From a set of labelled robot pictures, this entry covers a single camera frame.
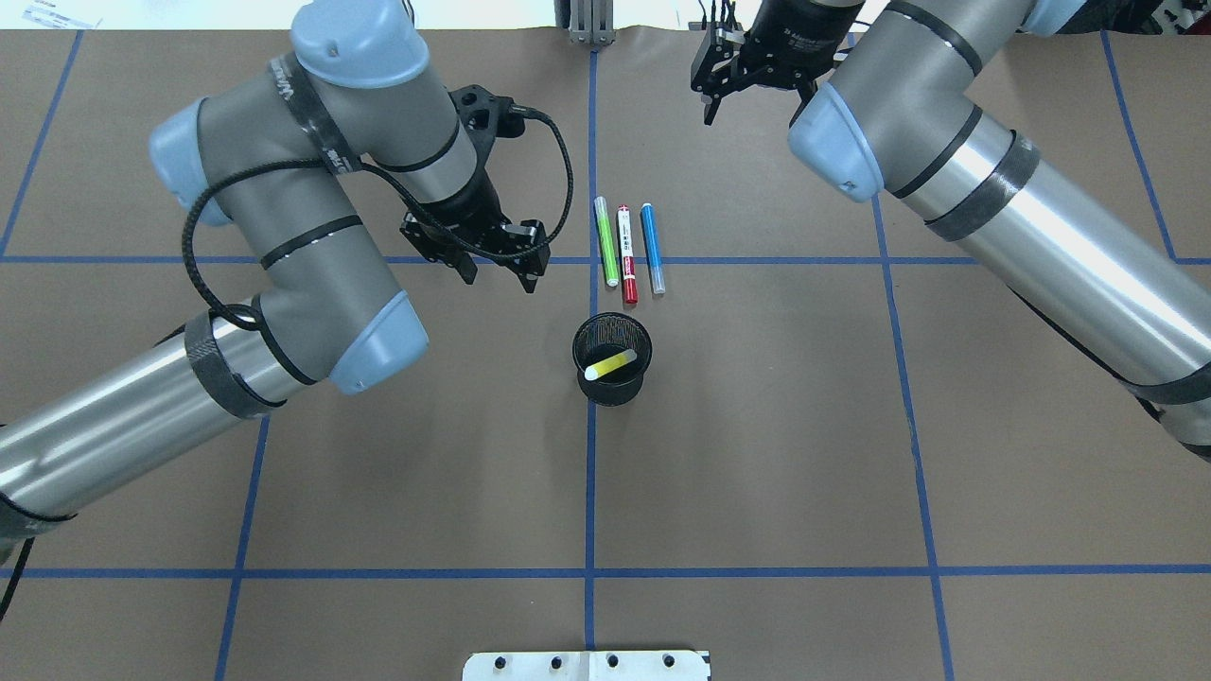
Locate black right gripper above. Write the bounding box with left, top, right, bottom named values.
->
left=691, top=1, right=863, bottom=126

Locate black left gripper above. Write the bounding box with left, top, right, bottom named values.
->
left=398, top=174, right=551, bottom=294

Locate green marker pen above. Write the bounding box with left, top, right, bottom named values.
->
left=592, top=198, right=622, bottom=288

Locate red marker pen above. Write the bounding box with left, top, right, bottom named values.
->
left=616, top=205, right=639, bottom=307

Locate yellow highlighter pen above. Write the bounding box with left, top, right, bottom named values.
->
left=582, top=348, right=639, bottom=382

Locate blue marker pen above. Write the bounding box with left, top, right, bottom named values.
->
left=641, top=202, right=667, bottom=296

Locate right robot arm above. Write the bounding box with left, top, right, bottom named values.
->
left=691, top=1, right=1210, bottom=460

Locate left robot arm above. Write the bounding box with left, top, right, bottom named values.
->
left=2, top=1, right=559, bottom=555

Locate black mesh pen cup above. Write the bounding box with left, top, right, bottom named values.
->
left=572, top=313, right=653, bottom=407

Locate brown paper table mat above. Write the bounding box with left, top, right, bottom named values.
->
left=2, top=27, right=1209, bottom=680

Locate aluminium frame post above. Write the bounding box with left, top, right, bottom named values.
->
left=553, top=0, right=616, bottom=48

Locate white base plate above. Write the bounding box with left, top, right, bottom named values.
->
left=463, top=649, right=712, bottom=680

